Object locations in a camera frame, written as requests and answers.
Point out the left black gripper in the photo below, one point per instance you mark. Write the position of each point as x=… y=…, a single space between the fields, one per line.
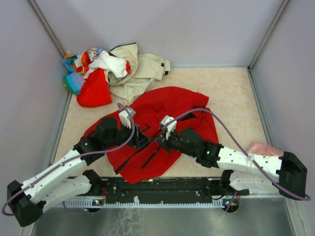
x=139 y=139

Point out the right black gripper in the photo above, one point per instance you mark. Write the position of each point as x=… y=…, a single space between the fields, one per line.
x=166 y=143

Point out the red zip jacket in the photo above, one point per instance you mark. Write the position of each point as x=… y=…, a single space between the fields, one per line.
x=188 y=108

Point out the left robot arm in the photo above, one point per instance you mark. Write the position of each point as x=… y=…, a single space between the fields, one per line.
x=70 y=177

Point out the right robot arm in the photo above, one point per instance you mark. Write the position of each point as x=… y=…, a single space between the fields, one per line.
x=284 y=173

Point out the beige jacket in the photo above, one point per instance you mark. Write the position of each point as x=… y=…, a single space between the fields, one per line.
x=146 y=70

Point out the red cloth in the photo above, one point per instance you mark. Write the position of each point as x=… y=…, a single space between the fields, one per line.
x=95 y=91

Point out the colourful striped cloth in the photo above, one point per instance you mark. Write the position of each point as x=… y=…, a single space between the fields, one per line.
x=73 y=81

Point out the white printed shirt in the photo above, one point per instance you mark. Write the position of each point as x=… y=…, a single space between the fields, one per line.
x=97 y=58

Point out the pink cloth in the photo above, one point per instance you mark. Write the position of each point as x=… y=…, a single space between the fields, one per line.
x=260 y=148

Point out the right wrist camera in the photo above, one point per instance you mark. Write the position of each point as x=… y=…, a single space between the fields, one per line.
x=168 y=125

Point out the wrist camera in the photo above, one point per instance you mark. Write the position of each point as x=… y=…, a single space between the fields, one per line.
x=168 y=125
x=125 y=116

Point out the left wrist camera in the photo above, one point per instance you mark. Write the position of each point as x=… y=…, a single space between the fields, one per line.
x=125 y=116

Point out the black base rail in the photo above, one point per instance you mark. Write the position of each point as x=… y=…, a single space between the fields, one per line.
x=167 y=190

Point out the aluminium frame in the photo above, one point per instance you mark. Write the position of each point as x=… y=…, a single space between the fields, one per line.
x=255 y=59

